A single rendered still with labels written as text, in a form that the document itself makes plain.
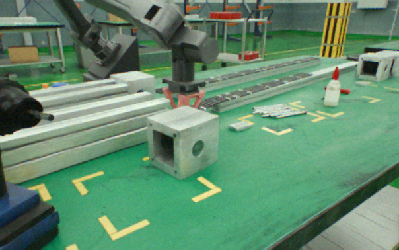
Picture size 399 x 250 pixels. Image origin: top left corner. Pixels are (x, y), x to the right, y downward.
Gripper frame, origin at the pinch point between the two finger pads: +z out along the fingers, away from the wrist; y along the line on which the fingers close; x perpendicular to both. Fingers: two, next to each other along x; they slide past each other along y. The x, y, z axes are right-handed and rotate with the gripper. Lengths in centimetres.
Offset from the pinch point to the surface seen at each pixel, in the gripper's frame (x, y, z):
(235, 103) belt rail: 19.2, 1.4, 1.0
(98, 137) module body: -26.0, 4.7, -2.5
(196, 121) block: -14.7, 20.9, -7.6
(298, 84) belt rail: 55, 2, 1
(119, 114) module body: -20.9, 4.7, -6.2
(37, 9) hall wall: 189, -753, -13
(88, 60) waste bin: 179, -477, 68
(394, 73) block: 97, 20, 1
